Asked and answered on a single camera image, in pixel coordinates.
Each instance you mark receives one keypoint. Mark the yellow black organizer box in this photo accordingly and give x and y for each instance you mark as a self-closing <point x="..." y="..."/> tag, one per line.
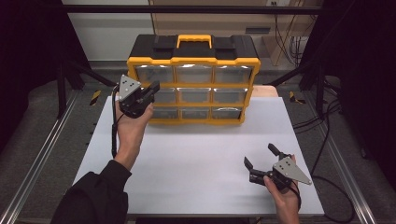
<point x="193" y="49"/>

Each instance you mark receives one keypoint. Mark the black metal stand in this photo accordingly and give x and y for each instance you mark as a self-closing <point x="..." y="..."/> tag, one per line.
<point x="320" y="90"/>
<point x="61" y="90"/>

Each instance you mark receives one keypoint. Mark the wooden table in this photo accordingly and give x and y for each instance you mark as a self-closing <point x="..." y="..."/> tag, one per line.
<point x="264" y="90"/>

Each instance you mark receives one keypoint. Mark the wooden cabinet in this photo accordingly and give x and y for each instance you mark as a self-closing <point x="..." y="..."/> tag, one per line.
<point x="233" y="21"/>

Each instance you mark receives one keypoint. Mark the set of clear drawers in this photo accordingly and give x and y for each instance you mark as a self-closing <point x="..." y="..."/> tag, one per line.
<point x="199" y="95"/>

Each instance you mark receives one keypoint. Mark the clear plastic drawer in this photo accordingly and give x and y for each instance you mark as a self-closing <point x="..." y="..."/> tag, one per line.
<point x="154" y="73"/>

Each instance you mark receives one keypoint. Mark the yellow clamp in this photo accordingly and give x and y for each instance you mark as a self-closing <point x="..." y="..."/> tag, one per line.
<point x="95" y="97"/>
<point x="293" y="97"/>

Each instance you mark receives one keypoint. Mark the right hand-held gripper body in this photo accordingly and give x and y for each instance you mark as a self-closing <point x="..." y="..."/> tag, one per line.
<point x="288" y="172"/>

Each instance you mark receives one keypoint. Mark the aluminium floor rail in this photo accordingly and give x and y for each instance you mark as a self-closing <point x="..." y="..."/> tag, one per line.
<point x="348" y="177"/>
<point x="34" y="174"/>

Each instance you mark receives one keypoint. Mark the right yellow clamp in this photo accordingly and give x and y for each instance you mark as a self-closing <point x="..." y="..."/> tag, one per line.
<point x="293" y="97"/>

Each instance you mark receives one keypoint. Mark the black curtain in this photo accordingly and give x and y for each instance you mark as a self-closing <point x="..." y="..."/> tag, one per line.
<point x="367" y="62"/>
<point x="28" y="46"/>

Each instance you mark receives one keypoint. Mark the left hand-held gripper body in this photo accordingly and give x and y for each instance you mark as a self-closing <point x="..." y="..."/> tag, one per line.
<point x="130" y="96"/>

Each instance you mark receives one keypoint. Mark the person's left hand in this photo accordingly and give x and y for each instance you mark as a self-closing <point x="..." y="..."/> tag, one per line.
<point x="130" y="137"/>

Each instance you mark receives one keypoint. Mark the black horizontal bar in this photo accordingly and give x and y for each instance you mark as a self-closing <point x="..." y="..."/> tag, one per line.
<point x="124" y="9"/>

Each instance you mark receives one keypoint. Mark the person's right hand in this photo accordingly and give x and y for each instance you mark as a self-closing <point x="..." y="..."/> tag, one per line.
<point x="288" y="202"/>

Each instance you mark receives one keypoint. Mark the left yellow clamp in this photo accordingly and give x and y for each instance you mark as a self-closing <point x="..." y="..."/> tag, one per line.
<point x="95" y="97"/>

